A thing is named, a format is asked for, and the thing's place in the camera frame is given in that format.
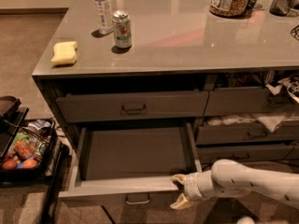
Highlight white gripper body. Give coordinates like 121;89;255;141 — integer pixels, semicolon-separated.
184;171;215;202

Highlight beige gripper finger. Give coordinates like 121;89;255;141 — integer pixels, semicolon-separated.
171;174;187;190
170;193;194;210

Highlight grey drawer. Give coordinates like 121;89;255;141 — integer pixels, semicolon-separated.
195;121;299;145
205;87;299;117
56;91;208;123
197;144;294;164
59;123;201;204

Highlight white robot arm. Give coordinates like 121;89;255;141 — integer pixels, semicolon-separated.
170;159;299;210

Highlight grey drawer cabinet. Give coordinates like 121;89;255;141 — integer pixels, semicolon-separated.
33;0;299;160

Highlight plastic bags in drawer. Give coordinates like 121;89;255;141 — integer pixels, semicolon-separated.
206;112;299;133

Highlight snack packet in drawer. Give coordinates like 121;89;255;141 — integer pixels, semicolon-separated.
266;75;299;104

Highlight black basket of groceries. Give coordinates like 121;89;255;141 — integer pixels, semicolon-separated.
0;119;56;181

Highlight silver green soda can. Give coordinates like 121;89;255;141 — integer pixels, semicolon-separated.
112;10;132;49

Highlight yellow sponge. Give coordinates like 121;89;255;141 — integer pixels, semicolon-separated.
51;41;78;65

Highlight clear plastic water bottle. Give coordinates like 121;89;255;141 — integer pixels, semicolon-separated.
93;0;113;35

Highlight dark glass container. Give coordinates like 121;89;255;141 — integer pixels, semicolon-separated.
269;0;295;16

